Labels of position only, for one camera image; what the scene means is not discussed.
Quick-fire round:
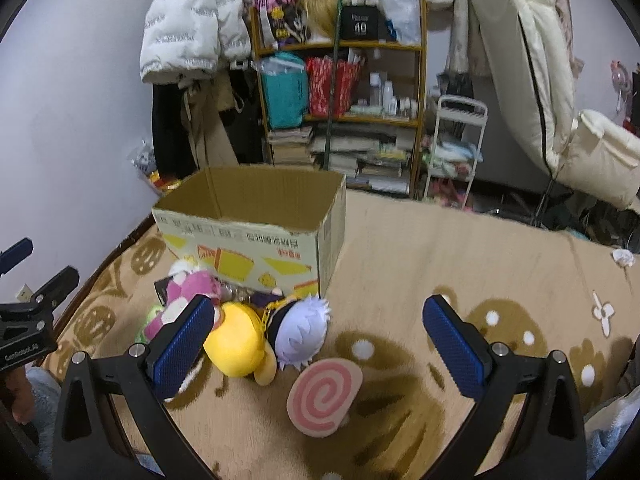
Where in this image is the pink plush toy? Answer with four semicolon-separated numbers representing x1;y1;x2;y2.
160;259;224;330

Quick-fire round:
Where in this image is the yellow plush toy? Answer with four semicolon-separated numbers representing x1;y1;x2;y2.
204;302;278;387

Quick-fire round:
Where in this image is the pink swirl plush cushion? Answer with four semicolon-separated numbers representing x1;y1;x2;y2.
286;359;363;438

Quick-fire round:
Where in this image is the purple haired plush doll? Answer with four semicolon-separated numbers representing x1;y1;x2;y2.
266;295;331;372

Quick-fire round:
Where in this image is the person's left hand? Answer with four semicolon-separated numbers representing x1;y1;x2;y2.
4;367;35;425

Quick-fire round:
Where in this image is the snack bag on floor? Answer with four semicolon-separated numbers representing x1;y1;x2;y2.
130;140;181;196

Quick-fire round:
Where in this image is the beige patterned blanket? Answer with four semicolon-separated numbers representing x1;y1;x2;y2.
39;187;640;480

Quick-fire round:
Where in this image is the cardboard box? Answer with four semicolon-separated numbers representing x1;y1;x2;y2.
152;165;346;297

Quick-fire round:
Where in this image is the beige hanging coat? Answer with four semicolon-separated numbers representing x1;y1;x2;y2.
182;72;238;169

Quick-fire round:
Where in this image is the white puffer jacket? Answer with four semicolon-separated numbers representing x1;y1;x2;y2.
140;0;250;84

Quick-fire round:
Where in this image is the green pole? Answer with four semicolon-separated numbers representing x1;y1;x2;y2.
322;0;344;171

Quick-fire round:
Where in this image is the teal bag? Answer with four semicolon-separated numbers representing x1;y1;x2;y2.
258;52;309;129

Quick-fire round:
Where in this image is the white rolling cart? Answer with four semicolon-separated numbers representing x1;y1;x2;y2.
423;94;488;210

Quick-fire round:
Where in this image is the red patterned bag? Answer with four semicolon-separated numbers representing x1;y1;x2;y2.
306;56;361;117

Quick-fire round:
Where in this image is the stack of books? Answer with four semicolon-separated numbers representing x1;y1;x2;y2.
267;122;416;197

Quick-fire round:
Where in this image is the wooden shelf unit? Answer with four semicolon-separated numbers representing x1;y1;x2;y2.
250;0;428;198

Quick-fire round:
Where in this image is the blonde wig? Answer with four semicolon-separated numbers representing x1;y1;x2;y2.
302;0;340;44

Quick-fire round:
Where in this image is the black box with 40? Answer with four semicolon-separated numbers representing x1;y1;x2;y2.
340;4;384;41

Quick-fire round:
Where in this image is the cream recliner chair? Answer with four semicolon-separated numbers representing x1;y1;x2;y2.
470;0;639;210

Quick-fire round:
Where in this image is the wall outlet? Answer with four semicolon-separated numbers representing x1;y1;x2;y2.
15;284;32;302

